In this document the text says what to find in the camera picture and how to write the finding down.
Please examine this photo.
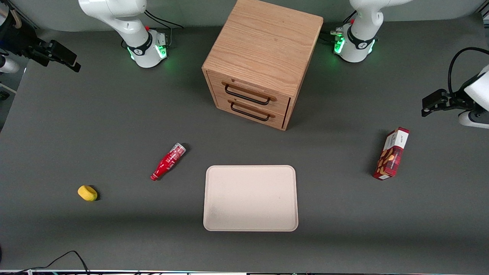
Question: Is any thin black table cable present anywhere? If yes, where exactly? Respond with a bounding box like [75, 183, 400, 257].
[0, 250, 91, 275]

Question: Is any beige rectangular tray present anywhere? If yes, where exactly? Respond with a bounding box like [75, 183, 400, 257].
[203, 165, 299, 232]

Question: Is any black metal drawer handle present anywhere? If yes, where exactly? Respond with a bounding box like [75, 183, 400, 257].
[228, 100, 275, 122]
[223, 82, 277, 106]

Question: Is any black arm base cable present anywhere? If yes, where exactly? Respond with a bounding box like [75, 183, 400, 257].
[320, 11, 358, 43]
[144, 10, 184, 43]

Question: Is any red ketchup bottle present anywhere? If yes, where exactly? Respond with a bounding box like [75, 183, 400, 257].
[150, 142, 187, 181]

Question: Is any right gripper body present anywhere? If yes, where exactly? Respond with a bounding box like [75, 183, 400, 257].
[0, 15, 37, 74]

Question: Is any red plaid cookie box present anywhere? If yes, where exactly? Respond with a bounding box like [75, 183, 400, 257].
[373, 127, 410, 181]

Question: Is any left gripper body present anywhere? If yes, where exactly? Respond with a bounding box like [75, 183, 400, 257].
[458, 97, 489, 129]

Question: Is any wooden drawer front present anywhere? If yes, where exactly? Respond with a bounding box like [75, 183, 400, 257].
[207, 70, 291, 115]
[215, 95, 288, 129]

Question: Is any wooden drawer cabinet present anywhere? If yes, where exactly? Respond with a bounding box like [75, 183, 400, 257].
[202, 0, 324, 131]

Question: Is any black looped gripper cable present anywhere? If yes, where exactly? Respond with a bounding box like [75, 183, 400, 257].
[448, 47, 489, 96]

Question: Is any yellow lemon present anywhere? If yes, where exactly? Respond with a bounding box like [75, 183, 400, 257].
[78, 185, 98, 202]

